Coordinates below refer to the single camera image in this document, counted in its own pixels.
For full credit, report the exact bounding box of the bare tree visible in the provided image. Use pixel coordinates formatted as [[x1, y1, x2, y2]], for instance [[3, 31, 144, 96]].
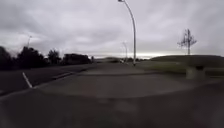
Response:
[[177, 28, 198, 56]]

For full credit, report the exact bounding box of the tall curved street lamp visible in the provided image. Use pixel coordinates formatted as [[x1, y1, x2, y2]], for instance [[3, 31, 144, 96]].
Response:
[[117, 0, 138, 66]]

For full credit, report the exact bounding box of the low concrete block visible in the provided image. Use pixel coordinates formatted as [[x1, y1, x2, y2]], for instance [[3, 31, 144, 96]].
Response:
[[185, 65, 206, 81]]

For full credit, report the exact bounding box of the row of dark trees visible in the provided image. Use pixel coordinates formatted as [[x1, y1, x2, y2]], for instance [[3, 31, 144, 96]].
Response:
[[0, 45, 96, 71]]

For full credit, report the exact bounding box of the distant curved street lamp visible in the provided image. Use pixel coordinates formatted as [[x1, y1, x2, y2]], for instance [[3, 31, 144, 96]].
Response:
[[121, 41, 129, 63]]

